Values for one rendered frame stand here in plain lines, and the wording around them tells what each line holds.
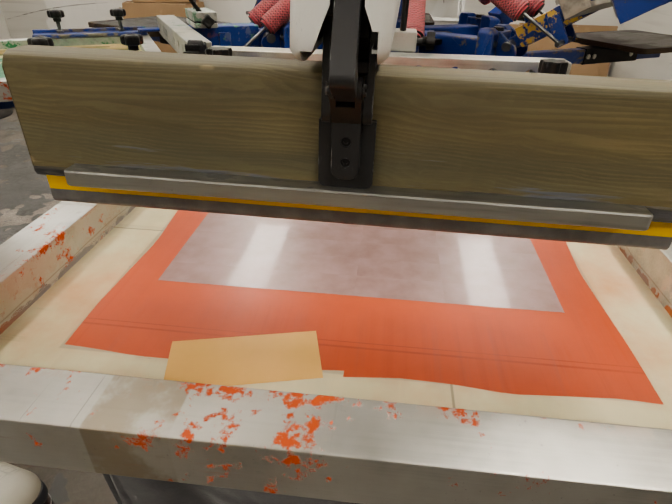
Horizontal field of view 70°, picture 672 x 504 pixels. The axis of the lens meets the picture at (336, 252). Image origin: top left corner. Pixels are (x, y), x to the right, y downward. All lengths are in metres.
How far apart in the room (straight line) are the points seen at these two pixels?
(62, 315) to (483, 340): 0.32
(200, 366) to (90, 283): 0.15
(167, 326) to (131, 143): 0.14
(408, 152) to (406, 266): 0.18
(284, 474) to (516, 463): 0.11
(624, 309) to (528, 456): 0.22
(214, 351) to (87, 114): 0.17
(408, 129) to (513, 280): 0.22
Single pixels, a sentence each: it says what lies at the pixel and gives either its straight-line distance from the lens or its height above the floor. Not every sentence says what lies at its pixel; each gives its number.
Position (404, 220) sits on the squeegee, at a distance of 0.32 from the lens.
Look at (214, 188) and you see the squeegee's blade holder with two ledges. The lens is 0.30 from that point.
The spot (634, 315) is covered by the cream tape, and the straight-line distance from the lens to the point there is 0.46.
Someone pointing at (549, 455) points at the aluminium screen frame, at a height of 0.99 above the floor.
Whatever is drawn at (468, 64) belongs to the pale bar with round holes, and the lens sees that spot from 0.99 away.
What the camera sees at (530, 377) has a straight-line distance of 0.36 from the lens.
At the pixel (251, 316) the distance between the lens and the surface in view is 0.39.
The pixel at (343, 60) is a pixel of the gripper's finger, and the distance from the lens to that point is 0.23.
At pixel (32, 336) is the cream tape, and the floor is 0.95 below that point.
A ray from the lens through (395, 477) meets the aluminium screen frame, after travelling 0.26.
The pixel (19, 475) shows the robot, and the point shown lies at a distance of 1.28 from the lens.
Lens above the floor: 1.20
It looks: 31 degrees down
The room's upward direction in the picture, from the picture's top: 1 degrees clockwise
